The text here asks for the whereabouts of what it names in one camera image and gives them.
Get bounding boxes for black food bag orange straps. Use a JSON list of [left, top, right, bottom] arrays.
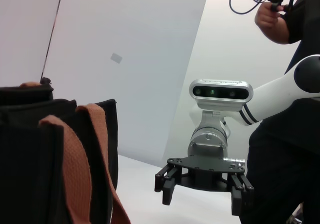
[[0, 77, 131, 224]]

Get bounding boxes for operator in black clothes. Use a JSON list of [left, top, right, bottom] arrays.
[[239, 0, 320, 224]]

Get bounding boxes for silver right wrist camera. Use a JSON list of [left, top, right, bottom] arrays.
[[189, 78, 254, 112]]

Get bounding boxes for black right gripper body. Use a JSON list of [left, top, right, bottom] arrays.
[[166, 155, 247, 192]]

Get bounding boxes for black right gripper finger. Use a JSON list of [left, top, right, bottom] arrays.
[[226, 172, 256, 216], [154, 163, 185, 206]]

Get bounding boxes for operator hand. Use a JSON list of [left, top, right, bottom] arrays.
[[254, 2, 285, 30]]

